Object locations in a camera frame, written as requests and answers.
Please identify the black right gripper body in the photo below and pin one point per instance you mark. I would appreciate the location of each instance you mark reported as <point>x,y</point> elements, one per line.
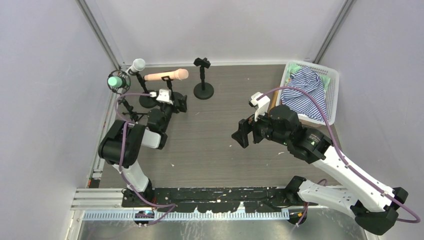
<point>247,131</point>

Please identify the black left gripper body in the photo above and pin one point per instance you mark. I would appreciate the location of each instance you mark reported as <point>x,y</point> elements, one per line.
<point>178,102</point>

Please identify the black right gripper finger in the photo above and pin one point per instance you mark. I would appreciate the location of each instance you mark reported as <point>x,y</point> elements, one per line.
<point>246,124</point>
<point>241,136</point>

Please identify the black shock mount stand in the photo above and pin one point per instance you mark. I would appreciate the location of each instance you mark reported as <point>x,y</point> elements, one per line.
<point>170,87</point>

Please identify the black stand with clip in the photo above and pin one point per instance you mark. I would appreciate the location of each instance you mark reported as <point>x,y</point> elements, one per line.
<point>203,90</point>

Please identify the pink microphone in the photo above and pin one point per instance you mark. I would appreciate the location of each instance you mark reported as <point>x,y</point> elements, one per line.
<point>179,74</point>

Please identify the gold microphone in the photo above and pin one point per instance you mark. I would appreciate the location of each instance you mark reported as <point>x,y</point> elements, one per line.
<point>274,100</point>

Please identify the white microphone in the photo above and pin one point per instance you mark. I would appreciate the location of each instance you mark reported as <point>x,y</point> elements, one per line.
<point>137,66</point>

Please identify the green microphone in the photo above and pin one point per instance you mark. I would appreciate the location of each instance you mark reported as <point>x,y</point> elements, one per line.
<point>115,82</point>

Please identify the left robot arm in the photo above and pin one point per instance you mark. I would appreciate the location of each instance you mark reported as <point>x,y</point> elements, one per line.
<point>121,145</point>

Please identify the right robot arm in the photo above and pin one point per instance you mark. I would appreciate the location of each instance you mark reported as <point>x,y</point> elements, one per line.
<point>372,204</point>

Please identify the green cloth in basket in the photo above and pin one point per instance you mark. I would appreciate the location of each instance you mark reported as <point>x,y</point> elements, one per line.
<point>294,68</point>

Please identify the white plastic basket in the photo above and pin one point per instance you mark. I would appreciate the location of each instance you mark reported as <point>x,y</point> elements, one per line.
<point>308,80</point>

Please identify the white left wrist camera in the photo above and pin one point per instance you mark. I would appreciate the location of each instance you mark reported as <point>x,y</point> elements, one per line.
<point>163,96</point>

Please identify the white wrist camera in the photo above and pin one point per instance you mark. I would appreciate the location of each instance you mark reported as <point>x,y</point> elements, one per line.
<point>163,96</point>
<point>260,103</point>

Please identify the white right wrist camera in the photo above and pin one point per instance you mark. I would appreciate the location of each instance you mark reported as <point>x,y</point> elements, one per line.
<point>260,103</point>

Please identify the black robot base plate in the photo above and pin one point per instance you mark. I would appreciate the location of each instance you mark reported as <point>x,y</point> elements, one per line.
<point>266,199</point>

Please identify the aluminium frame rail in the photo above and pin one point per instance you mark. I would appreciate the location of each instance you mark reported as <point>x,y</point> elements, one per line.
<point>92,197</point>

